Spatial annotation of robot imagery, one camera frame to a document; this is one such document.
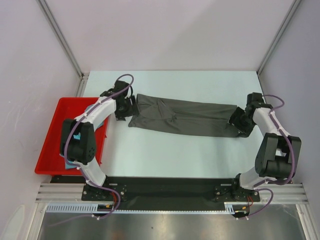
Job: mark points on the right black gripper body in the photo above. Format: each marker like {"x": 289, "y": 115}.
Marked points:
{"x": 244, "y": 123}

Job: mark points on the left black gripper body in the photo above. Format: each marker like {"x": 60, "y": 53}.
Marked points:
{"x": 128, "y": 109}

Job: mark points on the dark grey t-shirt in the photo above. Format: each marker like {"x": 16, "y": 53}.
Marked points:
{"x": 184, "y": 117}

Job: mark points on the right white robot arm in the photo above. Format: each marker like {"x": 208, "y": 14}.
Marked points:
{"x": 277, "y": 157}

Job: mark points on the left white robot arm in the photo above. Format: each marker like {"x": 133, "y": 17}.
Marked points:
{"x": 107, "y": 99}

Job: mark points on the teal t-shirt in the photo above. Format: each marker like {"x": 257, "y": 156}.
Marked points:
{"x": 78, "y": 144}

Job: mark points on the red plastic bin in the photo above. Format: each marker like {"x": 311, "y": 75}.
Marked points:
{"x": 50, "y": 162}

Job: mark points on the aluminium frame rail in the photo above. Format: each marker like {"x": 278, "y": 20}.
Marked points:
{"x": 291, "y": 194}

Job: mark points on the grey slotted cable duct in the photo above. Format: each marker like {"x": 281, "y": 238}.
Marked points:
{"x": 72, "y": 208}

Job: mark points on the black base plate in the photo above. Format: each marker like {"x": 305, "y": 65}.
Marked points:
{"x": 150, "y": 194}

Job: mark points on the right aluminium corner post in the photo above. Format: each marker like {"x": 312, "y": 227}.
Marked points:
{"x": 279, "y": 34}

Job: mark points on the aluminium corner post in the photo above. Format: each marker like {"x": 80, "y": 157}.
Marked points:
{"x": 56, "y": 29}
{"x": 279, "y": 34}

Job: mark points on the left aluminium corner post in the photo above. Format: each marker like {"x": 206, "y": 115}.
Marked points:
{"x": 56, "y": 29}

